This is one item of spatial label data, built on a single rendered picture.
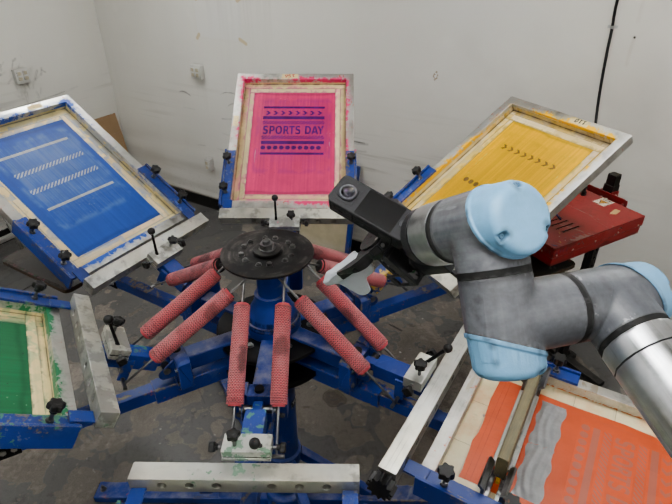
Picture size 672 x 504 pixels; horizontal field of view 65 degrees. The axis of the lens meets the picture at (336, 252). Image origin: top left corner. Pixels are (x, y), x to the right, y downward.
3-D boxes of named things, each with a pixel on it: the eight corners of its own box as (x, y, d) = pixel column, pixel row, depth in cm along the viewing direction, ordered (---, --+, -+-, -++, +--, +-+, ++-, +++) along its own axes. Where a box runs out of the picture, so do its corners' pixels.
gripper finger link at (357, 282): (343, 315, 77) (388, 284, 72) (313, 290, 75) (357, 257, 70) (347, 301, 79) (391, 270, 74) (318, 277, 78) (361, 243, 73)
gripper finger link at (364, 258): (341, 286, 72) (386, 253, 67) (333, 279, 72) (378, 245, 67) (348, 266, 76) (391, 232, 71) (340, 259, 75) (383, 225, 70)
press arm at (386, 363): (431, 385, 162) (433, 373, 159) (424, 398, 157) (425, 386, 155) (381, 364, 169) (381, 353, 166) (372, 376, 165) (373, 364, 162)
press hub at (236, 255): (346, 484, 243) (350, 229, 171) (298, 559, 214) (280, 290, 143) (277, 448, 259) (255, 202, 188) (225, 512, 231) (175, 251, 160)
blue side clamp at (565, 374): (576, 388, 167) (581, 372, 164) (573, 398, 164) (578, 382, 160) (483, 354, 180) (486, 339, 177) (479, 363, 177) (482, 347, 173)
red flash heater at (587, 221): (562, 195, 273) (567, 174, 266) (643, 234, 239) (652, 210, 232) (472, 223, 247) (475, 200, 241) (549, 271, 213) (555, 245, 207)
